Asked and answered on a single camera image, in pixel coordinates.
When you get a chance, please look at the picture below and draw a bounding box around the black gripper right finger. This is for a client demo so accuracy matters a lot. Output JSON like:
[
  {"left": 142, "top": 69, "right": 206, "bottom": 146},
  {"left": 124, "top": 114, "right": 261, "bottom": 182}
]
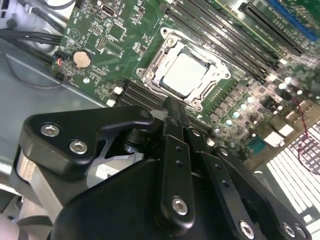
[{"left": 178, "top": 100, "right": 313, "bottom": 240}]

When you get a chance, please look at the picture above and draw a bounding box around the metal socket cover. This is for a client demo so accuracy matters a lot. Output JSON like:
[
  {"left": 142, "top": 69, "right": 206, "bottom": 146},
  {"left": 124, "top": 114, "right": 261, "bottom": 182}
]
[{"left": 143, "top": 31, "right": 228, "bottom": 111}]

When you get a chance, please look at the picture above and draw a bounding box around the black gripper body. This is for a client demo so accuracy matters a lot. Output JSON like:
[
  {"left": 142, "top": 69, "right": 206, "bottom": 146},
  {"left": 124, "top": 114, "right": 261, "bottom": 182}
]
[{"left": 49, "top": 158, "right": 236, "bottom": 240}]

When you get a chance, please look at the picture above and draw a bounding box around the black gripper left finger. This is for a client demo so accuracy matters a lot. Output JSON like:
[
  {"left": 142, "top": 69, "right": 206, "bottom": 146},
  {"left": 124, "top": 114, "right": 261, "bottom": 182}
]
[{"left": 11, "top": 96, "right": 196, "bottom": 235}]

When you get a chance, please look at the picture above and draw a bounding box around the silver topped CPU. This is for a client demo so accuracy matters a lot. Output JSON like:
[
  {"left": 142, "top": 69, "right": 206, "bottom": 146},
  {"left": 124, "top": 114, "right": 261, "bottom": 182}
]
[{"left": 159, "top": 47, "right": 214, "bottom": 100}]

